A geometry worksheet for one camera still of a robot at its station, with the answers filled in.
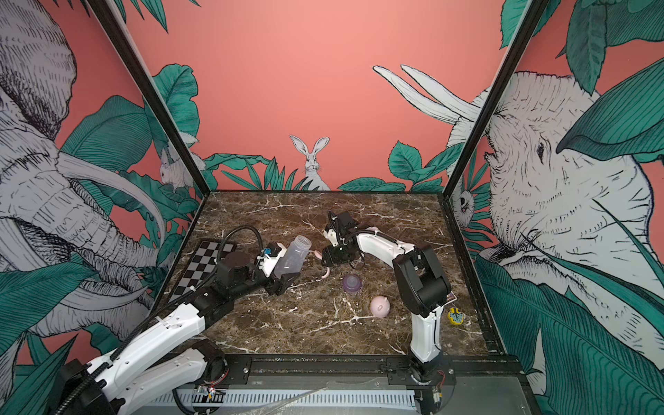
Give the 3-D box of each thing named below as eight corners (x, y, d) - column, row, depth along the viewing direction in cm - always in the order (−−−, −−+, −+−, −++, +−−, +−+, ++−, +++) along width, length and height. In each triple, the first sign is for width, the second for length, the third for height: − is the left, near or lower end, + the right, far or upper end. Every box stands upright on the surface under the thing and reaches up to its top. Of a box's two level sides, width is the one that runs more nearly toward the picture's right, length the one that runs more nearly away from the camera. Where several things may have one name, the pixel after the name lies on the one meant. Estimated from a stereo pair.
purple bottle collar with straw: (342, 291, 92) (342, 288, 90) (342, 276, 96) (342, 273, 94) (361, 291, 92) (362, 288, 90) (360, 276, 96) (361, 273, 94)
